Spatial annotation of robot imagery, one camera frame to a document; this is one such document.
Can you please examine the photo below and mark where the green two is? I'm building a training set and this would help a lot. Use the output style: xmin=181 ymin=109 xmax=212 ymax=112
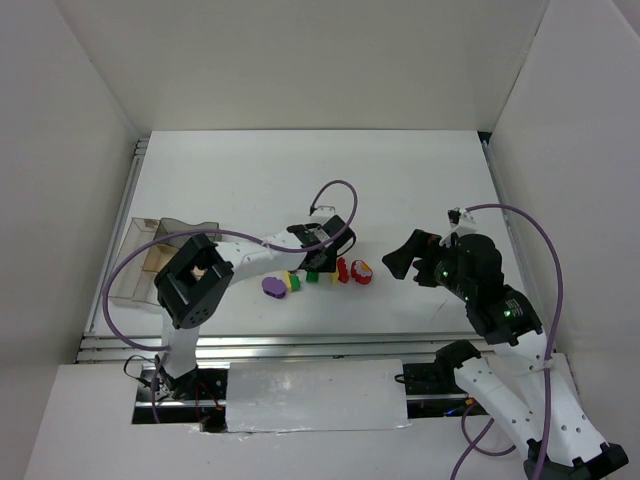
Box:
xmin=306 ymin=271 xmax=319 ymax=283

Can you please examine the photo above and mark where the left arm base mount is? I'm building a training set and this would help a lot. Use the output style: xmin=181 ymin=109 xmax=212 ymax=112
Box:
xmin=123 ymin=355 xmax=228 ymax=433

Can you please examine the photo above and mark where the red flower print block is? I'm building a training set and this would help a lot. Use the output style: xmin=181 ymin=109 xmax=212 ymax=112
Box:
xmin=351 ymin=260 xmax=373 ymax=285

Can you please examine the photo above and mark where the small green lego brick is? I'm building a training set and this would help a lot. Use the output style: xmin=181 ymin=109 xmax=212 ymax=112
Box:
xmin=289 ymin=274 xmax=301 ymax=292

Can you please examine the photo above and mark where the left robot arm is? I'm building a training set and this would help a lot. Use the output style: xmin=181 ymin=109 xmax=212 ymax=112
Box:
xmin=154 ymin=215 xmax=356 ymax=399

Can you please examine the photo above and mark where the colourless clear container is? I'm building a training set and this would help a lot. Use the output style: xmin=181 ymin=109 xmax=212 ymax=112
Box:
xmin=108 ymin=217 xmax=160 ymax=311

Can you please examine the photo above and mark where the long yellow lego plate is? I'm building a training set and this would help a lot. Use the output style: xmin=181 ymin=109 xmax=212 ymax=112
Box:
xmin=284 ymin=271 xmax=293 ymax=293

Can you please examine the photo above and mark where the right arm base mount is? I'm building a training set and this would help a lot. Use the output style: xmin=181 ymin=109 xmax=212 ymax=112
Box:
xmin=394 ymin=340 xmax=481 ymax=419

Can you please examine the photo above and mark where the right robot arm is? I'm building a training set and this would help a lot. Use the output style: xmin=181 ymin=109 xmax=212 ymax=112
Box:
xmin=382 ymin=230 xmax=629 ymax=479

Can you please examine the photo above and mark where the purple rounded lego block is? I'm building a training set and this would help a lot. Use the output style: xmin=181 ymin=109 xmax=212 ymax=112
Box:
xmin=261 ymin=276 xmax=287 ymax=299

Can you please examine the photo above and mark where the white foam cover panel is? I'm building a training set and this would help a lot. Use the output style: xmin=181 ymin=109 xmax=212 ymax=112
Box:
xmin=226 ymin=359 xmax=409 ymax=433

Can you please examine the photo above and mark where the red lego brick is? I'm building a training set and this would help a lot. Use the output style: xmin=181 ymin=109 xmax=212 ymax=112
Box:
xmin=337 ymin=257 xmax=350 ymax=283

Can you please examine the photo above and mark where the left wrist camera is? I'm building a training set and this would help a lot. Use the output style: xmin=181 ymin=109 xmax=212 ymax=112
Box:
xmin=309 ymin=205 xmax=336 ymax=222

